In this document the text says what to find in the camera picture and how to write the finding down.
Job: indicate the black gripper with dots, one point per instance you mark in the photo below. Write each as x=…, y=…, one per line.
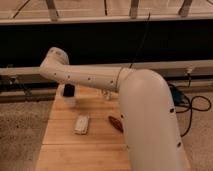
x=69, y=90

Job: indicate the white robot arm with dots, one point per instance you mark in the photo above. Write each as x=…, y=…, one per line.
x=148, y=112

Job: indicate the white eraser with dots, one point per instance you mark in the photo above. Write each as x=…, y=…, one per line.
x=81, y=125

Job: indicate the blue power box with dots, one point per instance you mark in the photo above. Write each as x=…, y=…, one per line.
x=178, y=96

